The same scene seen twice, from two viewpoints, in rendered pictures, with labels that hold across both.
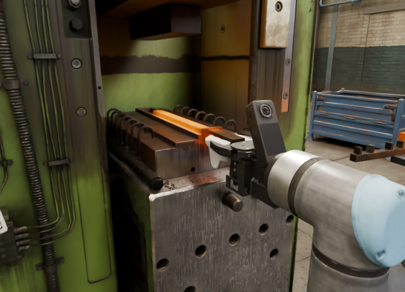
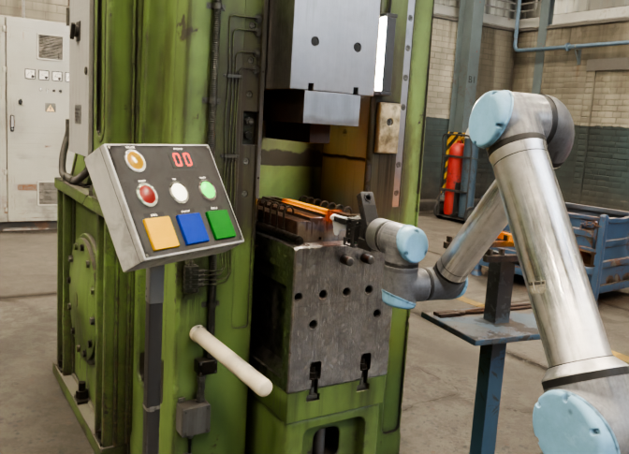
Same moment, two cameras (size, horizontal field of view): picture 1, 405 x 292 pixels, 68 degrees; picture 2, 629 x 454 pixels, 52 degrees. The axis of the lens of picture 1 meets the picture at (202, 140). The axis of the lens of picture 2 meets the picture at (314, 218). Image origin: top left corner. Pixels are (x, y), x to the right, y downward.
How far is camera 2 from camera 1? 134 cm
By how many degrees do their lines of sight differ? 7
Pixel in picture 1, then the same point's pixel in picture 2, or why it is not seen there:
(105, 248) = (246, 301)
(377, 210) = (404, 235)
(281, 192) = (371, 237)
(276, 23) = (387, 135)
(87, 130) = (246, 207)
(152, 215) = (295, 260)
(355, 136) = not seen: hidden behind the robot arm
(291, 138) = not seen: hidden behind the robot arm
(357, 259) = (399, 259)
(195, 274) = (318, 312)
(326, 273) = (387, 270)
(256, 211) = (363, 273)
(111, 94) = not seen: hidden behind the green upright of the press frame
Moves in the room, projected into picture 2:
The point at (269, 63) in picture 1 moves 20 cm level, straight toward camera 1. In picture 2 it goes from (381, 165) to (376, 168)
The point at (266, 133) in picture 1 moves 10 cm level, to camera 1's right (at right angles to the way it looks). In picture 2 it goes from (367, 210) to (402, 212)
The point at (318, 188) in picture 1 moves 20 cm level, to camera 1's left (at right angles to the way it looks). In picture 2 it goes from (387, 231) to (311, 227)
